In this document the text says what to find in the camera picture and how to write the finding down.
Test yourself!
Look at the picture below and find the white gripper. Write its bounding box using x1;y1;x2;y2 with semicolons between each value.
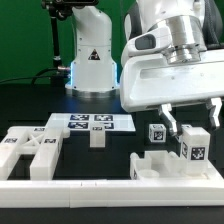
120;28;224;136

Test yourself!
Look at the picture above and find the white chair seat part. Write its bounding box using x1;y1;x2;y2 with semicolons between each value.
130;150;208;180

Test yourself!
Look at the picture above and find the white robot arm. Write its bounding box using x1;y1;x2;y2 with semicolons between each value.
66;0;224;135

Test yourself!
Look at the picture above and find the white chair backrest part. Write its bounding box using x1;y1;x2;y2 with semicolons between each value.
0;126;70;181

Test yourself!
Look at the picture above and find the white U-shaped obstacle fence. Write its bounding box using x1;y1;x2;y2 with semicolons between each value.
0;163;224;208

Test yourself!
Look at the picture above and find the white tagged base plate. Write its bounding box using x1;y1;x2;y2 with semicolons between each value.
46;113;135;132

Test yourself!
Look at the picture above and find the black cable on table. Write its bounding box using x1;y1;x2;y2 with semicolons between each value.
0;66;72;86

